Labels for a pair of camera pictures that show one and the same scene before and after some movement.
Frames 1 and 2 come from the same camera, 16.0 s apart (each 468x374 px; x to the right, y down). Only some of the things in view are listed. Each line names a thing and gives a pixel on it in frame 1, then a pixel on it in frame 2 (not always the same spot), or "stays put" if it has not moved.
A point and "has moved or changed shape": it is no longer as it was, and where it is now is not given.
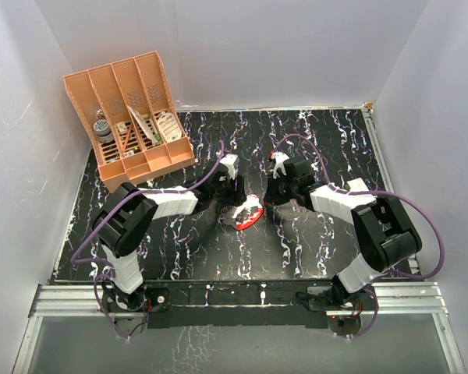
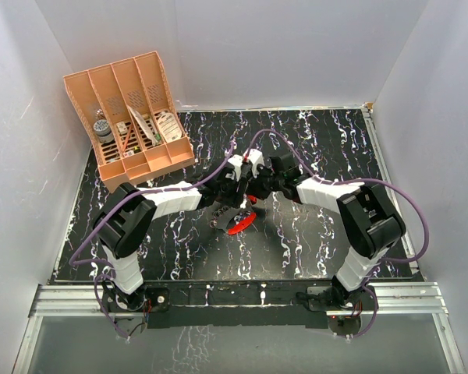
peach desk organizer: [130, 119] stays put
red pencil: [127, 139] stays put
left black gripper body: [230, 192] stays put
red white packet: [243, 215] has moved or changed shape
